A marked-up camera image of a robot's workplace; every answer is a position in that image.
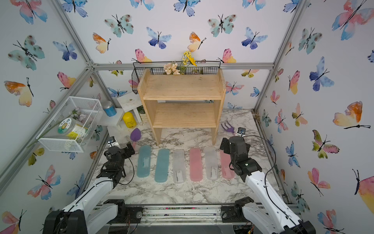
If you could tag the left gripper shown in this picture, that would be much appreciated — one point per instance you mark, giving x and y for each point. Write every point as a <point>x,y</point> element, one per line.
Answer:
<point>125,150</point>

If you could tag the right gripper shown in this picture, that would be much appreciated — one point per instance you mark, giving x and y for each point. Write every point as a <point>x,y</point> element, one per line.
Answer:
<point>227,149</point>

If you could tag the clear case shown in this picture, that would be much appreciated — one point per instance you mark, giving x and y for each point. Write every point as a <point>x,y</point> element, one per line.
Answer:
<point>211,163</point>

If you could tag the pink case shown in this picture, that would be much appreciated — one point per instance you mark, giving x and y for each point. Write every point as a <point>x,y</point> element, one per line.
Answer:
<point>227,173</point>
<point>196,167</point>

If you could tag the teal case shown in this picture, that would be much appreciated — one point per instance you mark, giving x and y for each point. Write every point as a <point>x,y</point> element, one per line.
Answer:
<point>162,164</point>
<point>144,161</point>

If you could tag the clear case shelf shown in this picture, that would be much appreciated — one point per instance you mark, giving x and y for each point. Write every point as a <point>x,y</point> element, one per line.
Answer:
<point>178,167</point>

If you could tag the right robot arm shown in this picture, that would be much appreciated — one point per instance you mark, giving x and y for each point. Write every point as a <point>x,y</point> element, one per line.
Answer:
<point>260,187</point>

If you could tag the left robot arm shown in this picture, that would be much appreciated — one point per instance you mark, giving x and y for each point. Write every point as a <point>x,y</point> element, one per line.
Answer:
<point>90,193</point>

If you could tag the white step shelf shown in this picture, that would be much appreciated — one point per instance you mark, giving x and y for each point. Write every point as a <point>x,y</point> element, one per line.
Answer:
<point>112,121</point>

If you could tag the wooden two-tier shelf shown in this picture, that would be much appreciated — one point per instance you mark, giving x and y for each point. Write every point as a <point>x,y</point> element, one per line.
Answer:
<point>183,101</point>

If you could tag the purple pink toy rake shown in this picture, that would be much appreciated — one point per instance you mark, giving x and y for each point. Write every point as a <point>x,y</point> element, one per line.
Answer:
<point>228,127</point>

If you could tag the purple pink toy shovel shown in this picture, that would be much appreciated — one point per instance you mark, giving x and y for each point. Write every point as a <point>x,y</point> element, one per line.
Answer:
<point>135,136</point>

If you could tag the yellow bottle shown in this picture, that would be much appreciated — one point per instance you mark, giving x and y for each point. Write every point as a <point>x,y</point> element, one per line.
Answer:
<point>129,120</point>

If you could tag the blue metallic can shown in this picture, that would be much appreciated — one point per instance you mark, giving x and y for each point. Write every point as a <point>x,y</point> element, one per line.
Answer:
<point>109,108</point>

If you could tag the white small stool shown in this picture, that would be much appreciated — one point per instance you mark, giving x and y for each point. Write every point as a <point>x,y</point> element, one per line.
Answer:
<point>130,102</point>

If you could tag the round green label jar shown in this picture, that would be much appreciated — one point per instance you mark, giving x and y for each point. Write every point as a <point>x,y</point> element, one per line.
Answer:
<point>66,126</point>

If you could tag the yellow flowers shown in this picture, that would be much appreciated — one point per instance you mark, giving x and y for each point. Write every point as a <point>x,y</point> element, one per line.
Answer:
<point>186,60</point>

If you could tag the pale pink flowers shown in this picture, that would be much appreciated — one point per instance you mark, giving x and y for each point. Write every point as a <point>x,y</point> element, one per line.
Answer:
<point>171,69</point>

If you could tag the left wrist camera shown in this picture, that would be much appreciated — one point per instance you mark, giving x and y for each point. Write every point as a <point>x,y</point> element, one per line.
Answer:
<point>111,141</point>

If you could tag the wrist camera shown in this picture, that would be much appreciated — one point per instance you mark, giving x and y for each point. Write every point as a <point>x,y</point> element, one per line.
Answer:
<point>111,141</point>
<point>241,132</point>

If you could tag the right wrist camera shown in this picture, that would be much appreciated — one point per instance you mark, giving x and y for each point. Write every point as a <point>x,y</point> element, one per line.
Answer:
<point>241,132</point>

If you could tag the white wire mesh box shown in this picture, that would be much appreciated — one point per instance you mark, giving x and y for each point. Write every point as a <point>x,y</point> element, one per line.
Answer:
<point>87,112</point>

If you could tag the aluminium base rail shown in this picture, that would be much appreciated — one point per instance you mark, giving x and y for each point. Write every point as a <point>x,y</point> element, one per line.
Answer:
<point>184,215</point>

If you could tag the black wire basket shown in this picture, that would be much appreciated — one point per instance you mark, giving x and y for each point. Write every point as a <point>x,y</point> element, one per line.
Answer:
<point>203,67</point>

